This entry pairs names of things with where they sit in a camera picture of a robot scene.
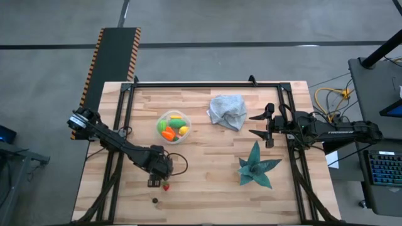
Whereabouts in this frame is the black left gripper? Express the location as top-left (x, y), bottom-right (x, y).
top-left (146, 144), bottom-right (175, 188)

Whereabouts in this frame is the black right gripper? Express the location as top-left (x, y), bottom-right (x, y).
top-left (248, 102), bottom-right (296, 149)

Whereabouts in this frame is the orange toy carrot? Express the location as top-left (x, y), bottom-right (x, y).
top-left (161, 126), bottom-right (180, 142)

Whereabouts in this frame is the green oblong toy vegetable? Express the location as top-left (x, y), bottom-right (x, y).
top-left (168, 118), bottom-right (188, 129)

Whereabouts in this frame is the clear plastic tupperware container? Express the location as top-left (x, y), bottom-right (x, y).
top-left (156, 109), bottom-right (192, 145)

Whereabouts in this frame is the crumpled grey cloth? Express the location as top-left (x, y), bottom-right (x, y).
top-left (206, 94), bottom-right (248, 132)

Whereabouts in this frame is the teal artificial succulent plant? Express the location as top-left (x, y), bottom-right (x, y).
top-left (237, 140), bottom-right (283, 190)

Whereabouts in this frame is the black stand base bar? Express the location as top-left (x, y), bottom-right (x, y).
top-left (322, 141), bottom-right (349, 155)

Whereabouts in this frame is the white paper sheet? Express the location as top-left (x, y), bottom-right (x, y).
top-left (325, 150), bottom-right (340, 170)

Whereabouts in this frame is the grey desk with pole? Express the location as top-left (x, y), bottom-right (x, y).
top-left (348, 57), bottom-right (402, 141)

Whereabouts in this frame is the backlit keyboard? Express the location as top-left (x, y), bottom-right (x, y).
top-left (364, 149), bottom-right (402, 188)

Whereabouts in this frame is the blue lit screen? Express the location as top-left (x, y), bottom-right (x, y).
top-left (379, 99), bottom-right (402, 119)

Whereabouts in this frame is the black mat with hazard stripes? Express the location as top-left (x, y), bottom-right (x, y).
top-left (70, 27), bottom-right (142, 141)

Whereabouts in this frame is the black pole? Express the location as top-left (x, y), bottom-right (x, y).
top-left (361, 30), bottom-right (402, 69)

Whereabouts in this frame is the grey desk under keyboard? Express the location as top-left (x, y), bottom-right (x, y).
top-left (354, 136), bottom-right (402, 218)

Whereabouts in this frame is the grey metal cart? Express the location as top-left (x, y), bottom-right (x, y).
top-left (0, 139), bottom-right (51, 226)

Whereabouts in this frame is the black device with blue light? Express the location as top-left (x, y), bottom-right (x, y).
top-left (0, 124), bottom-right (18, 145)

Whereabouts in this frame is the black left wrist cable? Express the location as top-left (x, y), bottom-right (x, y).
top-left (165, 151), bottom-right (190, 176)

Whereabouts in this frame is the black aluminium table frame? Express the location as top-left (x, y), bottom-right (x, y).
top-left (72, 74), bottom-right (342, 225)

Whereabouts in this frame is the yellow cable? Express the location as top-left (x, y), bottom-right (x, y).
top-left (315, 87), bottom-right (352, 124)

